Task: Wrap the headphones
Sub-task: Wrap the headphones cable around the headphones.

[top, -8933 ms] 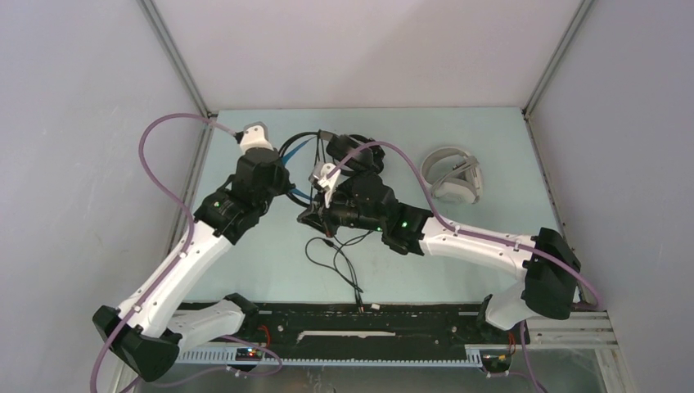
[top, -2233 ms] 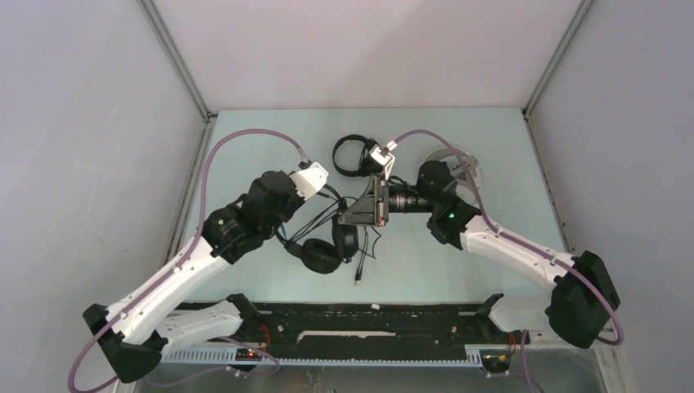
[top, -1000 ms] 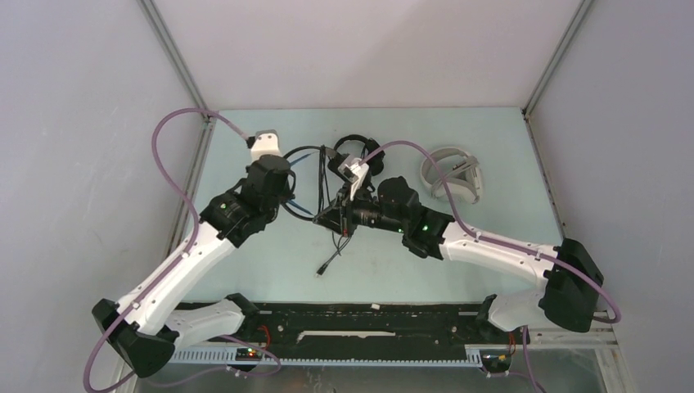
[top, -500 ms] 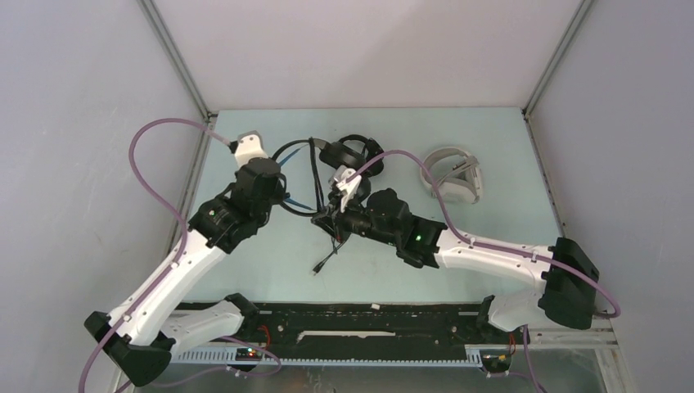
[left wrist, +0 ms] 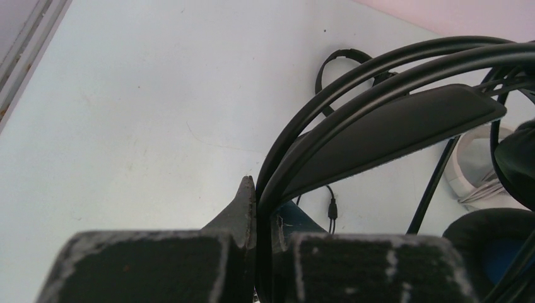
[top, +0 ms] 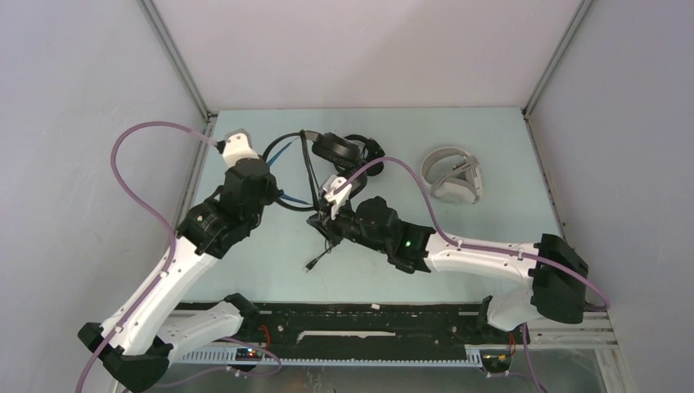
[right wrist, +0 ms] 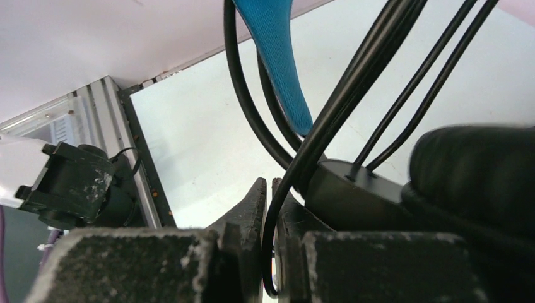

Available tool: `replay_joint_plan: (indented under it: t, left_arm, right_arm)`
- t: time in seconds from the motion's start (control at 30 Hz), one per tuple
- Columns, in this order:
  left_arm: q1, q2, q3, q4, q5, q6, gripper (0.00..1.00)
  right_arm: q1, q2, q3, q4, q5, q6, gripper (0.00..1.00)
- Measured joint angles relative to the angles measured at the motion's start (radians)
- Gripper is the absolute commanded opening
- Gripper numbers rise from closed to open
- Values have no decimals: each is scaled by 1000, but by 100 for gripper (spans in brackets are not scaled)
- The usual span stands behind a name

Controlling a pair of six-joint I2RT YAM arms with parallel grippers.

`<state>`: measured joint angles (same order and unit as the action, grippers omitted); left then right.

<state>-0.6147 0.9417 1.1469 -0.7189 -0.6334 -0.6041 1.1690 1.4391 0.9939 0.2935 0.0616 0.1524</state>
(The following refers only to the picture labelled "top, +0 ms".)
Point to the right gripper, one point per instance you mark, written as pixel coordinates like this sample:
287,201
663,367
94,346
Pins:
328,227

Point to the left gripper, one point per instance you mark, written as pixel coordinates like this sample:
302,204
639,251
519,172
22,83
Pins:
272,191

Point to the blue black headphones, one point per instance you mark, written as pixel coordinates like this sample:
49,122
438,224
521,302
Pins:
344,155

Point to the white headphones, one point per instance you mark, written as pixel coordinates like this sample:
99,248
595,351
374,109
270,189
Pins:
461,184

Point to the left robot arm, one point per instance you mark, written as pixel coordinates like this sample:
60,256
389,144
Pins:
137,344

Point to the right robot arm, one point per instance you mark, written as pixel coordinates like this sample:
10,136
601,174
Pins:
548,274

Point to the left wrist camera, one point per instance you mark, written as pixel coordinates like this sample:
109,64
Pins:
236,146

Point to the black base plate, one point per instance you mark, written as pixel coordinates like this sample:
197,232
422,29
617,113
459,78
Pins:
374,331

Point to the white cable duct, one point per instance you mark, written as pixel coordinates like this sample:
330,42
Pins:
241,355

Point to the aluminium frame rail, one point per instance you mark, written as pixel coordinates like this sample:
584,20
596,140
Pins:
152,12

